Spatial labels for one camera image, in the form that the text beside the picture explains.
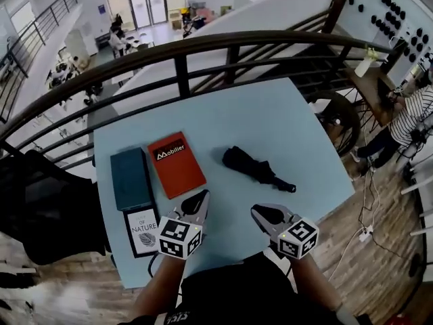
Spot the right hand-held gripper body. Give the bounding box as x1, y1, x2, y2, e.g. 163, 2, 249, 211
265, 211, 320, 261

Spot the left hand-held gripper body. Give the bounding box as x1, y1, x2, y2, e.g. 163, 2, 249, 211
158, 198, 208, 261

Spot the black umbrella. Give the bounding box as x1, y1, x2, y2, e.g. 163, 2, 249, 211
221, 145, 297, 194

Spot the person's left forearm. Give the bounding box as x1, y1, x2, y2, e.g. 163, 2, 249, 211
127, 255, 190, 322

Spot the person's right forearm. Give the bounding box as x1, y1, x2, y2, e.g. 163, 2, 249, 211
289, 254, 343, 315

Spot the red book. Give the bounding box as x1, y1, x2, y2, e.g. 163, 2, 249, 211
147, 131, 208, 200

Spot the black framed leaf picture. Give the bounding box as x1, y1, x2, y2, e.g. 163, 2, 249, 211
122, 207, 161, 259

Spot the dark teal box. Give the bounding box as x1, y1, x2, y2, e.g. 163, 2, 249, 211
110, 147, 154, 212

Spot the white power strip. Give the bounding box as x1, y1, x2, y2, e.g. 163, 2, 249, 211
357, 225, 374, 242

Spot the person's black shirt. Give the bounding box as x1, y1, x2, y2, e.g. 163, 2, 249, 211
118, 251, 373, 325

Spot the round black chair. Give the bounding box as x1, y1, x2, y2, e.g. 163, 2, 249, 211
304, 89, 362, 158

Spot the black metal railing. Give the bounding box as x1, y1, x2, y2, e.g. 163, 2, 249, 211
0, 0, 409, 172

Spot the black mesh chair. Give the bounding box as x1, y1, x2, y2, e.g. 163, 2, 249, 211
0, 149, 113, 267

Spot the brown wooden side desk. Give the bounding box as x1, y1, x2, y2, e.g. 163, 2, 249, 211
344, 64, 407, 128

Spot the white spray bottle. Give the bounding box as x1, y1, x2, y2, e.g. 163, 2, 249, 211
354, 47, 380, 78

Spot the glass double door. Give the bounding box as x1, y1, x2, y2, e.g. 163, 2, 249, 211
126, 0, 168, 30

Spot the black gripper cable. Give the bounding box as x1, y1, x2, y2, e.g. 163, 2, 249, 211
147, 252, 162, 278

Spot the white cable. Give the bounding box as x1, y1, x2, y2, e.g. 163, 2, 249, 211
327, 167, 382, 280

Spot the group of black wall pegs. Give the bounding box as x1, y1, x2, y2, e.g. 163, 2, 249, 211
347, 0, 431, 64

